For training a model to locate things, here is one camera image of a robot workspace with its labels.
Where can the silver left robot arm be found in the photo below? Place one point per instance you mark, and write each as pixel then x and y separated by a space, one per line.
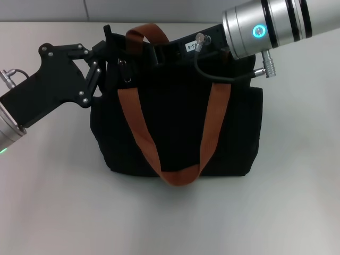
pixel 6 135

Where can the silver metal zipper pull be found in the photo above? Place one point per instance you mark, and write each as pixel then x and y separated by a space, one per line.
pixel 125 71

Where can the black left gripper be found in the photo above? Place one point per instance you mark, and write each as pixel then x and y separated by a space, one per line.
pixel 45 87

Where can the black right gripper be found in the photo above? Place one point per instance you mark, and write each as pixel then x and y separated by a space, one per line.
pixel 210 40

